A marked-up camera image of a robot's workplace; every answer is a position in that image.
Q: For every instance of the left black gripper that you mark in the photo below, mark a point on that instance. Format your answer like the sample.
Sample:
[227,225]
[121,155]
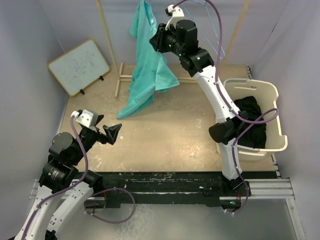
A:
[111,131]

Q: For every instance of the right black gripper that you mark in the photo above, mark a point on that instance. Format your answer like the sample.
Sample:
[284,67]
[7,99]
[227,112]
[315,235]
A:
[157,41]

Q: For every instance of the teal t shirt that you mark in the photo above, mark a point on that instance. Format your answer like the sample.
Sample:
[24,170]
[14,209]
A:
[151,73]

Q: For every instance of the blue hanger of black shirt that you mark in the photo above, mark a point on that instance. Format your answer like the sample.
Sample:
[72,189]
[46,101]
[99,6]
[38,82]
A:
[205,18]

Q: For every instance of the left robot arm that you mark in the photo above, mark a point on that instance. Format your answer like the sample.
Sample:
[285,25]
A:
[59,194]

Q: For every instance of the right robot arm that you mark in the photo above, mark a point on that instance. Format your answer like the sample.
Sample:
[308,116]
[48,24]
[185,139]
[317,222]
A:
[181,39]

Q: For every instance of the wooden clothes rack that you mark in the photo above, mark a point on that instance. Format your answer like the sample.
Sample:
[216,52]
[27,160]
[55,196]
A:
[127,78]

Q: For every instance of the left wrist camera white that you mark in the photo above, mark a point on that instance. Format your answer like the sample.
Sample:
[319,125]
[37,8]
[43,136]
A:
[86,118]

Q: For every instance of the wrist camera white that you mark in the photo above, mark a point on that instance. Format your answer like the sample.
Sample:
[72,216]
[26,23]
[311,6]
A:
[86,118]
[175,13]

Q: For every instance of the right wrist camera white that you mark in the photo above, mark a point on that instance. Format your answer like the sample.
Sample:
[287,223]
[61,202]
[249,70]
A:
[175,13]

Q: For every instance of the small whiteboard wooden frame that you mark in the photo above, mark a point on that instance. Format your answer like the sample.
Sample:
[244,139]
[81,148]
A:
[79,67]

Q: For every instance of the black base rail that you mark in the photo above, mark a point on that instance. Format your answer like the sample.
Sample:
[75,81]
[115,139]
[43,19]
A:
[211,189]

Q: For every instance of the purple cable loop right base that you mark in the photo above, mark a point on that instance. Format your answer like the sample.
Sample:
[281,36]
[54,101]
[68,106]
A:
[240,207]

